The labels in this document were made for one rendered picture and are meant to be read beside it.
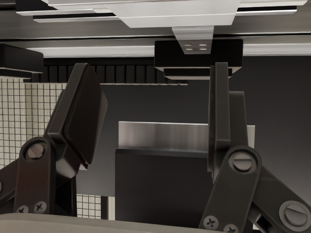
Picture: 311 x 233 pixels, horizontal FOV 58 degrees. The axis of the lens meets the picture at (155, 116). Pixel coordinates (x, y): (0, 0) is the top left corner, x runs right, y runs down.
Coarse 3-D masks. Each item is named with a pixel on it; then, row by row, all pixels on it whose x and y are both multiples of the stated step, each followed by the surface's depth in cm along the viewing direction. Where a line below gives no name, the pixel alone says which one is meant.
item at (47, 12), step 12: (24, 0) 21; (36, 0) 20; (24, 12) 21; (36, 12) 21; (48, 12) 21; (60, 12) 21; (72, 12) 21; (84, 12) 21; (96, 12) 20; (108, 12) 22; (240, 12) 20; (252, 12) 20; (264, 12) 20; (276, 12) 20; (288, 12) 20
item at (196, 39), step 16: (176, 32) 25; (192, 32) 24; (208, 32) 24; (160, 48) 39; (176, 48) 38; (192, 48) 33; (208, 48) 33; (224, 48) 37; (240, 48) 37; (160, 64) 39; (176, 64) 39; (192, 64) 38; (208, 64) 38; (240, 64) 37
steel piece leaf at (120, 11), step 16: (48, 0) 12; (64, 0) 12; (80, 0) 11; (96, 0) 11; (112, 0) 11; (128, 0) 11; (144, 0) 11; (160, 0) 11; (176, 0) 11; (192, 0) 17; (208, 0) 17; (224, 0) 17; (240, 0) 17; (128, 16) 21; (144, 16) 20
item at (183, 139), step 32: (128, 128) 21; (160, 128) 21; (192, 128) 21; (128, 160) 21; (160, 160) 20; (192, 160) 20; (128, 192) 21; (160, 192) 20; (192, 192) 20; (160, 224) 21; (192, 224) 20
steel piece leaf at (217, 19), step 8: (152, 16) 21; (160, 16) 20; (168, 16) 20; (176, 16) 20; (184, 16) 20; (192, 16) 20; (200, 16) 20; (208, 16) 20; (216, 16) 20; (224, 16) 20; (232, 16) 20; (128, 24) 23; (136, 24) 23; (144, 24) 23; (152, 24) 23; (160, 24) 23; (168, 24) 23; (176, 24) 23; (184, 24) 23; (192, 24) 23; (200, 24) 23; (208, 24) 23; (216, 24) 23; (224, 24) 23
